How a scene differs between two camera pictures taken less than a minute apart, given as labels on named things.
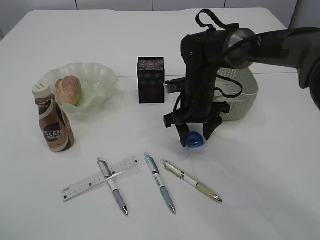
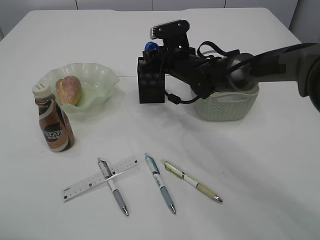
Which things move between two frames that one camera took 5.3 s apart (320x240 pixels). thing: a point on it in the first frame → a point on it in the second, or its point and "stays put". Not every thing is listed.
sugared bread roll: [68, 90] stays put
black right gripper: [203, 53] → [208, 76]
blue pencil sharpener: [195, 140] → [151, 46]
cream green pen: [188, 178] stays put
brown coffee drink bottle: [56, 127] stays put
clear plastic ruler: [75, 189] stays put
